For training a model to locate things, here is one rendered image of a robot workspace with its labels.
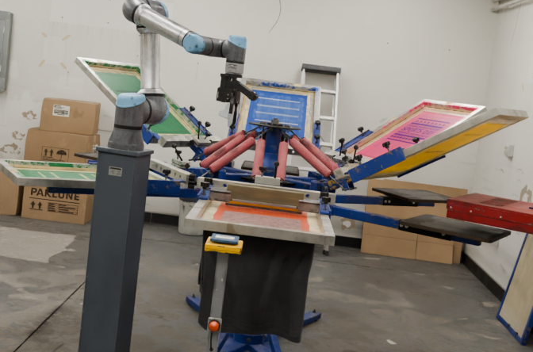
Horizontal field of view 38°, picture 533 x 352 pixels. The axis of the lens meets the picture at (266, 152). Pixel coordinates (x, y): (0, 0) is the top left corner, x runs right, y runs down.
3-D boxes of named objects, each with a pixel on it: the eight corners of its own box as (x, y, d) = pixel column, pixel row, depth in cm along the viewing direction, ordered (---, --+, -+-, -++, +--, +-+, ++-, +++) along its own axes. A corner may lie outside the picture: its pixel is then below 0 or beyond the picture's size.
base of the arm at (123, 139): (101, 147, 319) (103, 123, 318) (116, 144, 334) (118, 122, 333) (135, 151, 316) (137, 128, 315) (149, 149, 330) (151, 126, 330)
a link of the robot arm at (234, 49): (234, 36, 317) (251, 37, 312) (231, 63, 318) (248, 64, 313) (223, 33, 310) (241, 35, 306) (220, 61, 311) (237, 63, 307)
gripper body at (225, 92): (220, 102, 318) (224, 73, 317) (240, 105, 316) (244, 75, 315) (215, 101, 311) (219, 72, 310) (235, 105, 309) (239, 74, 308)
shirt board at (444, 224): (510, 246, 393) (512, 231, 392) (488, 257, 358) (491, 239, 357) (283, 199, 461) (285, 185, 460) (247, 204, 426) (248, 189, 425)
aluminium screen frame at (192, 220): (334, 246, 298) (335, 236, 298) (183, 227, 299) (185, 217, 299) (324, 212, 377) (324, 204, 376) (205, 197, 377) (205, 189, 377)
